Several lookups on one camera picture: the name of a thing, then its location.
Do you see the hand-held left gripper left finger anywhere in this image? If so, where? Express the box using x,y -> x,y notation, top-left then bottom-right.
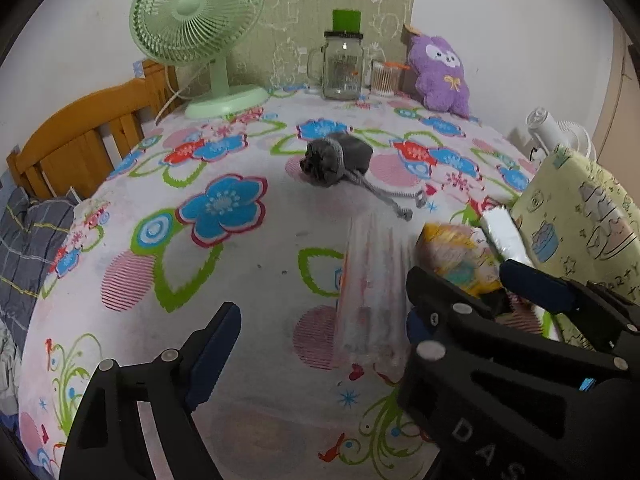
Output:
59,301 -> 242,480

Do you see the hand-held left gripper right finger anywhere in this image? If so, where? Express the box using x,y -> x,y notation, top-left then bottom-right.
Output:
406,310 -> 426,347

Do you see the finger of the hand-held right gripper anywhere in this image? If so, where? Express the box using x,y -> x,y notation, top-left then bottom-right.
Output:
406,266 -> 501,346
499,259 -> 640,376

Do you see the yellow tissue packet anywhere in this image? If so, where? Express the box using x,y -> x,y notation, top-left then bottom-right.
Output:
415,224 -> 503,296

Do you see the small white packet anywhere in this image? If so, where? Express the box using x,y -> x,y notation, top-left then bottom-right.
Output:
479,206 -> 538,267

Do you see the yellow patterned storage box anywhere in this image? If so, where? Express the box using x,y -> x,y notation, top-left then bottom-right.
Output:
510,145 -> 640,351

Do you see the grey drawstring pouch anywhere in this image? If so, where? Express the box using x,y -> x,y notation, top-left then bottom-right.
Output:
298,134 -> 426,222

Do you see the floral tablecloth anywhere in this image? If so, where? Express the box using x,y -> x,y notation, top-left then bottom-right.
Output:
17,85 -> 566,480

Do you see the white electric fan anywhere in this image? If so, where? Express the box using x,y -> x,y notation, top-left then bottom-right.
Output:
507,107 -> 597,166

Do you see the white grey crumpled cloth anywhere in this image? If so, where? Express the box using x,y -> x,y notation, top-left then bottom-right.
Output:
0,305 -> 23,411

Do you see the grey plaid pillow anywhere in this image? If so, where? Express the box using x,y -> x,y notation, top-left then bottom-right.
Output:
0,187 -> 81,351

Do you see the purple plush rabbit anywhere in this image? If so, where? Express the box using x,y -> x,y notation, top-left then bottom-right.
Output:
407,34 -> 472,118

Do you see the beige door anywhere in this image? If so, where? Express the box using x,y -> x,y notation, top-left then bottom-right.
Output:
612,20 -> 640,126

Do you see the cotton swab jar orange lid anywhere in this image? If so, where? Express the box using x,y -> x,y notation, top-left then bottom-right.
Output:
370,59 -> 407,98

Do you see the glass jar mug green lid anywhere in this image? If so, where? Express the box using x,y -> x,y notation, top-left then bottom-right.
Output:
306,9 -> 366,101

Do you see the wooden bed headboard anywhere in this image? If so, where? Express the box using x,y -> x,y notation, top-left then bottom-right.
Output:
6,59 -> 181,201

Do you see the green patterned cardboard sheet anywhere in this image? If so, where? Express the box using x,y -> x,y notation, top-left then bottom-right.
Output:
230,0 -> 416,96

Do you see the green desk fan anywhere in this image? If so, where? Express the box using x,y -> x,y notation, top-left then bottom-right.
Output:
129,0 -> 268,120

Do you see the white fan cable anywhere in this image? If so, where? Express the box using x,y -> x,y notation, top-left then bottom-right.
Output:
152,67 -> 188,126

